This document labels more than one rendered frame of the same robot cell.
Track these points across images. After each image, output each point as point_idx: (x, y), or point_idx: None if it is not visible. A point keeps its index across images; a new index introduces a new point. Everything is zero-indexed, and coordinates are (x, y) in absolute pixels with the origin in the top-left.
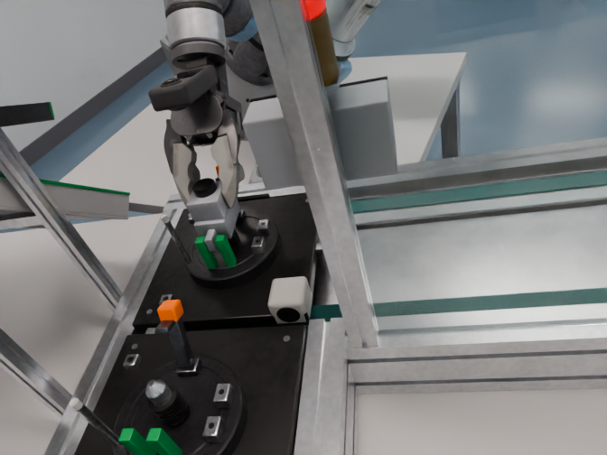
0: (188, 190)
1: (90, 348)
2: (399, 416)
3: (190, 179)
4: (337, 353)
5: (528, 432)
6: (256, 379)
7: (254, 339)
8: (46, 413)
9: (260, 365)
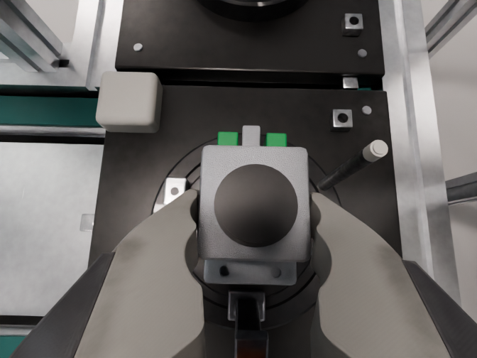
0: (319, 212)
1: (468, 173)
2: None
3: (317, 238)
4: (81, 38)
5: None
6: (174, 0)
7: (183, 50)
8: (472, 92)
9: (170, 16)
